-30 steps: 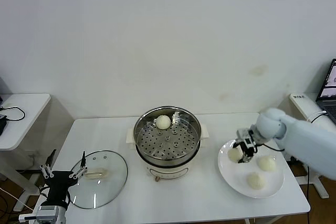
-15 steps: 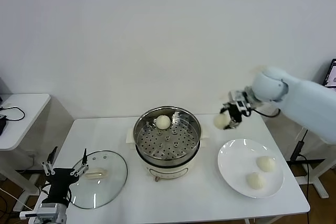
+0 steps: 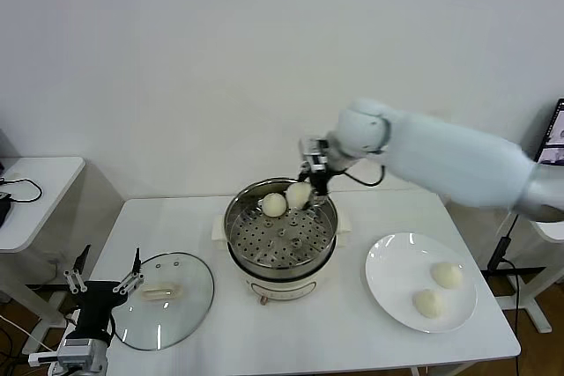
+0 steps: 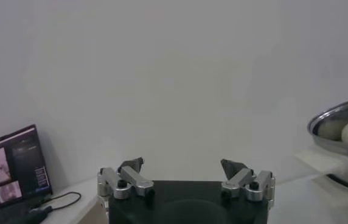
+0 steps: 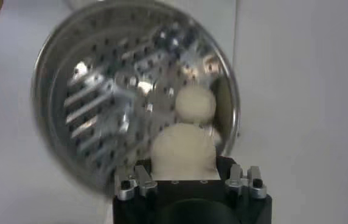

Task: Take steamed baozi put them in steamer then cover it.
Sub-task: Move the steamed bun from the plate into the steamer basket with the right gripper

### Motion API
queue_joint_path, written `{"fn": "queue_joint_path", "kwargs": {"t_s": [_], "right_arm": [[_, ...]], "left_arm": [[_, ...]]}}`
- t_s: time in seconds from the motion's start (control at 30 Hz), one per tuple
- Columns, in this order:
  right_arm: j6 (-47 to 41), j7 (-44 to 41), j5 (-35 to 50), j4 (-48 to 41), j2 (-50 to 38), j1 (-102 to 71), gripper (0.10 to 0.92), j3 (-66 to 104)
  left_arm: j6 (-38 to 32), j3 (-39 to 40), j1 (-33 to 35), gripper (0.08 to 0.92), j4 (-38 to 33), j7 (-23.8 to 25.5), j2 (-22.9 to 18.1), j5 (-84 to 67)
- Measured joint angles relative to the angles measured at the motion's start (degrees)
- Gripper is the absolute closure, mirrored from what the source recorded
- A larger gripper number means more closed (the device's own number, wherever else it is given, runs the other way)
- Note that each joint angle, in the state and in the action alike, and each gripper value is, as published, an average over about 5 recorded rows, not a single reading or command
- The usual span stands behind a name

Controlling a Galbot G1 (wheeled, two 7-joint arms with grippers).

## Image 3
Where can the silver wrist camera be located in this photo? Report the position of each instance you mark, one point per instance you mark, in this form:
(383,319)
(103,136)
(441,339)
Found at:
(77,348)
(318,162)

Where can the white steamed baozi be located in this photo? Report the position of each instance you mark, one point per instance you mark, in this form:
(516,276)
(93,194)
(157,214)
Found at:
(447,275)
(272,205)
(297,194)
(428,303)

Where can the black power adapter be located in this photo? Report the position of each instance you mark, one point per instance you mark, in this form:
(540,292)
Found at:
(4,211)

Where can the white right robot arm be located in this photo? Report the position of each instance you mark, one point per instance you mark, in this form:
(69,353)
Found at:
(440,151)

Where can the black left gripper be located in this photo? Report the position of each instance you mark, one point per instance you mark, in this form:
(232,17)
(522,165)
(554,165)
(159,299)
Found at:
(99,301)

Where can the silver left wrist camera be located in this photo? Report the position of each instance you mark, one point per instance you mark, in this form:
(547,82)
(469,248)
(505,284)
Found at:
(77,348)

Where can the white round plate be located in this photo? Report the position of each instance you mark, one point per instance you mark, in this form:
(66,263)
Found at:
(388,270)

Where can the open dark grey laptop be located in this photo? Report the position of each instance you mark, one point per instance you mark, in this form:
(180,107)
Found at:
(553,134)

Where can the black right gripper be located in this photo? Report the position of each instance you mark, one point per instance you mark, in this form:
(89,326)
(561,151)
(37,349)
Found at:
(313,146)

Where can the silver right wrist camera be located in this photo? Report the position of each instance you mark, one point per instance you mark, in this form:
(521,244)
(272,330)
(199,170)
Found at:
(318,162)

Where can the perforated steel steamer basket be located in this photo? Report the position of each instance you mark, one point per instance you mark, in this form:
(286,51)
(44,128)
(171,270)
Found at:
(247,235)

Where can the white side table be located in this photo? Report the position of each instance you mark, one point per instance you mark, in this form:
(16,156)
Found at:
(535,288)
(44,200)

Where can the cream electric cooker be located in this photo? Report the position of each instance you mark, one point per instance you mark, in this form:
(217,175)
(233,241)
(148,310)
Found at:
(286,288)

